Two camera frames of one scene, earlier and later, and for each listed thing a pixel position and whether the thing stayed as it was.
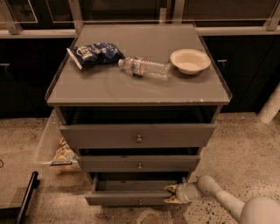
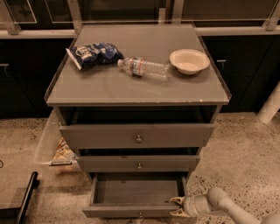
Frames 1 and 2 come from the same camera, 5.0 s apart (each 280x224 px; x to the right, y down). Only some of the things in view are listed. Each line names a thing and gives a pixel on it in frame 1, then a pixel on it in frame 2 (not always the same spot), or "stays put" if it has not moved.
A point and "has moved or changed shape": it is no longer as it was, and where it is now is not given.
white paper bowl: [190, 61] stays put
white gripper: [182, 193] -> [190, 205]
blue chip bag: [95, 53] stays put
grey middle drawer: [138, 163] stays put
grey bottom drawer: [131, 189] has moved or changed shape
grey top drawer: [136, 136] stays put
